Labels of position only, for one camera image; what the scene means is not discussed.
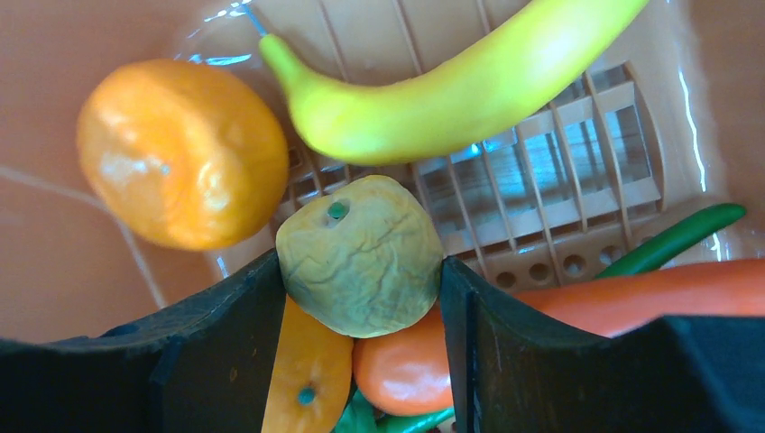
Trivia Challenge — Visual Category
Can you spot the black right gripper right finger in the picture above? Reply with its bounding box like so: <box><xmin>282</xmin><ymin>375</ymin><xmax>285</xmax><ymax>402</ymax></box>
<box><xmin>440</xmin><ymin>258</ymin><xmax>764</xmax><ymax>432</ymax></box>

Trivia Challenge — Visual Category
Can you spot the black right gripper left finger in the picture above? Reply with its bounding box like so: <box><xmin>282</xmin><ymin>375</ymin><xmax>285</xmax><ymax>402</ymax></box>
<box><xmin>1</xmin><ymin>251</ymin><xmax>285</xmax><ymax>432</ymax></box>

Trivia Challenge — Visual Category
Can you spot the yellow wrinkled round fruit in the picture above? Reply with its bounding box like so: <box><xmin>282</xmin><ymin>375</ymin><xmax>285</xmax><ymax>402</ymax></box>
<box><xmin>275</xmin><ymin>175</ymin><xmax>445</xmax><ymax>338</ymax></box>

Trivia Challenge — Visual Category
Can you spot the orange tangerine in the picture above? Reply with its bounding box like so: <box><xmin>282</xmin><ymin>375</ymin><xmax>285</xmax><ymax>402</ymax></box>
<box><xmin>76</xmin><ymin>59</ymin><xmax>290</xmax><ymax>251</ymax></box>
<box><xmin>262</xmin><ymin>298</ymin><xmax>354</xmax><ymax>432</ymax></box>

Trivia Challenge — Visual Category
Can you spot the yellow toy banana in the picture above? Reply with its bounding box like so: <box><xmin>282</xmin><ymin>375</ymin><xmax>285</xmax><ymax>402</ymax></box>
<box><xmin>259</xmin><ymin>0</ymin><xmax>644</xmax><ymax>166</ymax></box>

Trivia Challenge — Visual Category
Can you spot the orange toy carrot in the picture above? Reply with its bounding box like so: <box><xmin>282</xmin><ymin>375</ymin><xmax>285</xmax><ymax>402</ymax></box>
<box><xmin>353</xmin><ymin>259</ymin><xmax>764</xmax><ymax>416</ymax></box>

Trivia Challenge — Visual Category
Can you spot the green chili pepper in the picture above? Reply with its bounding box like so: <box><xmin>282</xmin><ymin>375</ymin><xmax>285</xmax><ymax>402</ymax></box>
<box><xmin>334</xmin><ymin>203</ymin><xmax>748</xmax><ymax>433</ymax></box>

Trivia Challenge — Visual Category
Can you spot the orange plastic basket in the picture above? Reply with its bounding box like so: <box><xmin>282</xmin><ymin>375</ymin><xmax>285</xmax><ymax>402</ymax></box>
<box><xmin>1</xmin><ymin>1</ymin><xmax>764</xmax><ymax>342</ymax></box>

